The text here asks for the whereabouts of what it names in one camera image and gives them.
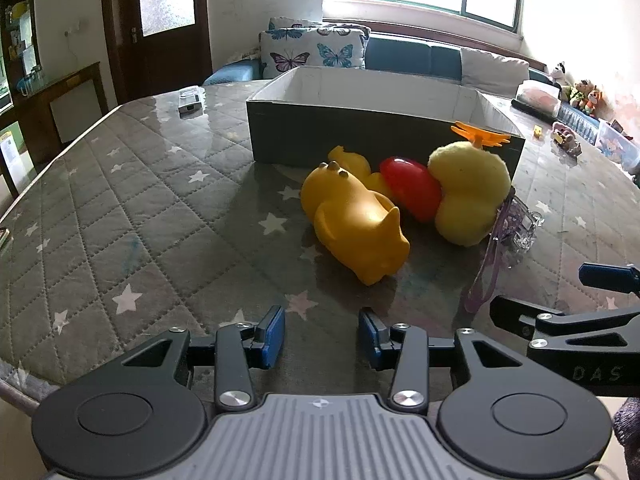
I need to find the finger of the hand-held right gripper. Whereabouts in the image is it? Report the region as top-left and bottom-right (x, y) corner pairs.
(578, 262), (640, 296)
(489, 295), (640, 352)

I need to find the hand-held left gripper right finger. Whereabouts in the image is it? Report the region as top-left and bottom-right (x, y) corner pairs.
(359, 308), (526, 414)

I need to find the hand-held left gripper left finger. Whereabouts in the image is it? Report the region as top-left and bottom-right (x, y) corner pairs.
(122, 305), (287, 413)

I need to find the clear case with purple strap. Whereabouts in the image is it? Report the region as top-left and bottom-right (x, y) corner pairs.
(464, 194), (545, 314)

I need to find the yellow rubber pig toy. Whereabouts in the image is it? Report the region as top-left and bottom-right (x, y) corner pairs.
(300, 160), (412, 287)

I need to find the yellow plush toy orange propeller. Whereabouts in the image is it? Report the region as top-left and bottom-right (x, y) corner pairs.
(427, 121), (514, 247)

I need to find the red plastic egg toy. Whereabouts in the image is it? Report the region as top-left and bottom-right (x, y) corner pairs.
(378, 156), (444, 224)

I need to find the yellow rubber duck toy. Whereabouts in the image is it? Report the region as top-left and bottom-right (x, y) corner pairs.
(327, 145), (392, 198)

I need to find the dark cardboard box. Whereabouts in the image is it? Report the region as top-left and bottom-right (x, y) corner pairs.
(246, 66), (526, 181)

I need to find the clear plastic container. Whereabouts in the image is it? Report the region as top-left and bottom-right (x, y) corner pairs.
(514, 82), (562, 117)

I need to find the person's right hand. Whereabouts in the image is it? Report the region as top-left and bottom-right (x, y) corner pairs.
(612, 396), (640, 461)

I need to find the clear storage box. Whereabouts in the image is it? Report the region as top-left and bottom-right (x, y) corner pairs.
(595, 119), (640, 173)

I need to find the grey star quilted table cover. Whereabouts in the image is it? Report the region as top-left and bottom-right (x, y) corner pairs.
(0, 80), (640, 418)

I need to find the stuffed animals group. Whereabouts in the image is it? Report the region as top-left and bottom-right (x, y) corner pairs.
(568, 79), (607, 117)

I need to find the white cushion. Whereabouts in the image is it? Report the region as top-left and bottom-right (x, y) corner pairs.
(459, 47), (531, 99)

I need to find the small silver box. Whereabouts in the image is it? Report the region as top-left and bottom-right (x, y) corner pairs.
(178, 88), (205, 118)

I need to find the blue sofa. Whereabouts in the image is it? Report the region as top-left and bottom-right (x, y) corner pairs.
(201, 31), (551, 97)

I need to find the large butterfly print pillow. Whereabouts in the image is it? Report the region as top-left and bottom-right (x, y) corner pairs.
(258, 26), (369, 81)

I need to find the dark wooden door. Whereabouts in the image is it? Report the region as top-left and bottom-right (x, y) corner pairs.
(99, 0), (214, 107)

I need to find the small butterfly print pillow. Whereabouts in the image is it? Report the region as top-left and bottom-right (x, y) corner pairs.
(268, 16), (323, 31)

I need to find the wooden cabinet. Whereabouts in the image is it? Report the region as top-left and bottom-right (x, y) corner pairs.
(0, 0), (109, 171)

